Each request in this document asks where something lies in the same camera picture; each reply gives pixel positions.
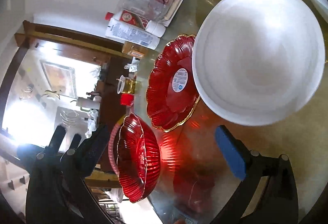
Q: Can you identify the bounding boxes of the red scalloped plate with sticker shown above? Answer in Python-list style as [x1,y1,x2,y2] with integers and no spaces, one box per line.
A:
[146,34,200,132]

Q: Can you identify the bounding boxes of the red bottle cap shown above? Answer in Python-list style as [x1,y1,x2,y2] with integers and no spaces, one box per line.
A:
[120,94,134,107]

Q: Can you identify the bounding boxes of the plastic cup of tea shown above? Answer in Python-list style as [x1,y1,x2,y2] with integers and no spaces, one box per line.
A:
[117,75,136,95]

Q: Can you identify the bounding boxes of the peanut butter jar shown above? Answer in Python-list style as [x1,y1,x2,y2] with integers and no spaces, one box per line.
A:
[122,41,148,59]

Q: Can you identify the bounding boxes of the white lotion bottle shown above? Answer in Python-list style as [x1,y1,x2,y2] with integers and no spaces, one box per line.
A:
[105,18,160,50]

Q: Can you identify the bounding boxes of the white red-cap bottle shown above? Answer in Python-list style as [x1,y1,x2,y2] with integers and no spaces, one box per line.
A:
[105,9,149,30]

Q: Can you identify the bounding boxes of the small white jar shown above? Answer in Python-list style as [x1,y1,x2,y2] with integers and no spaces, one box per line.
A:
[145,20,166,38]

